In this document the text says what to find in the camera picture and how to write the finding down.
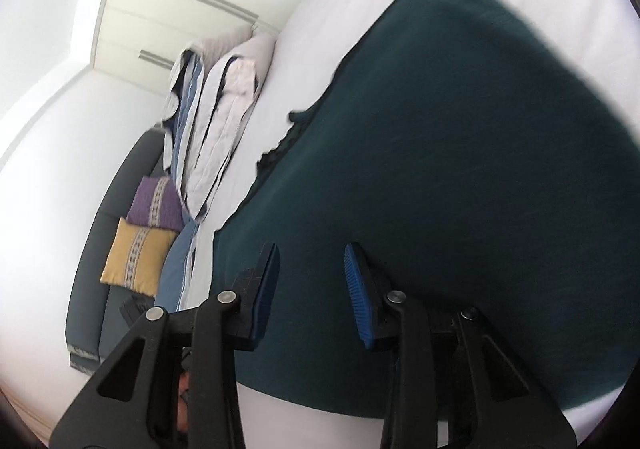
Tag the blue blanket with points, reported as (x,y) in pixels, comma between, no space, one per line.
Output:
(177,264)

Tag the grey sofa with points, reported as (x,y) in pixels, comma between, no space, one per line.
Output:
(115,209)

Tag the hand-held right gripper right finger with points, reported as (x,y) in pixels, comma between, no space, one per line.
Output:
(357,299)

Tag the dark green sweater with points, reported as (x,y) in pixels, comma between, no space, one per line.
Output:
(450,154)

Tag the purple patterned pillow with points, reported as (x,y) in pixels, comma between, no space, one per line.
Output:
(150,204)

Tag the folded beige and blue duvet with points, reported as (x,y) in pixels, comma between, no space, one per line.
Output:
(220,129)

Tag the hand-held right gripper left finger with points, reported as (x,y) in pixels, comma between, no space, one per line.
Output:
(267,289)

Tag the yellow patterned pillow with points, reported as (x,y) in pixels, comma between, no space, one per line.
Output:
(135,254)

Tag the cream wardrobe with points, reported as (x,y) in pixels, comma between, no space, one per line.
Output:
(150,19)

